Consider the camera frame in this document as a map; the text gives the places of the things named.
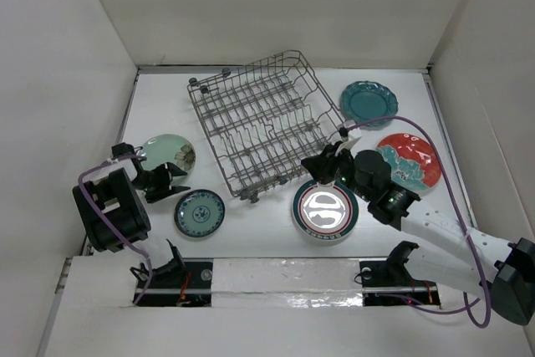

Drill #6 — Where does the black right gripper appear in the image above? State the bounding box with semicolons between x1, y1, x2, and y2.
300;140;373;202

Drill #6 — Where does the blue patterned small plate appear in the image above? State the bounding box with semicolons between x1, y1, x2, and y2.
173;189;226;238

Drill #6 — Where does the white green rimmed plate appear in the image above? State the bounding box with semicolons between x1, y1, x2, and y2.
291;180;359;244

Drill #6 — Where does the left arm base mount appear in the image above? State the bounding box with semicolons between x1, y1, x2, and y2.
130;241;213;308

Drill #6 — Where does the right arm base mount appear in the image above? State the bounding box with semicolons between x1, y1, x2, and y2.
354;241;441;307

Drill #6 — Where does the grey wire dish rack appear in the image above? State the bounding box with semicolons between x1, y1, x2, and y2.
187;50;344;203

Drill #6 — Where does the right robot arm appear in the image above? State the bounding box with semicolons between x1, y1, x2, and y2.
149;142;534;326

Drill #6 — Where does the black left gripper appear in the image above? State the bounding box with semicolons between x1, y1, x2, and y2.
131;164;189;201

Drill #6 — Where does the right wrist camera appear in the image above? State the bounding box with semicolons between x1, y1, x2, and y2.
336;122;363;155

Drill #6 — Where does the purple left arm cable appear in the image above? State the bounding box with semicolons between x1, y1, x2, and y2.
79;152;155;306

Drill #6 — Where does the teal scalloped plate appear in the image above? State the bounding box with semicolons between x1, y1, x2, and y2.
339;81;399;123

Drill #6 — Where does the light green floral plate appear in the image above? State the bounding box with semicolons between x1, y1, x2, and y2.
138;134;196;185

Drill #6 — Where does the red teal floral plate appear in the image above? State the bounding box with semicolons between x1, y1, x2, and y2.
375;133;441;194

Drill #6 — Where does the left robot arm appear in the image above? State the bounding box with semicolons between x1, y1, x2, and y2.
72;142;187;252

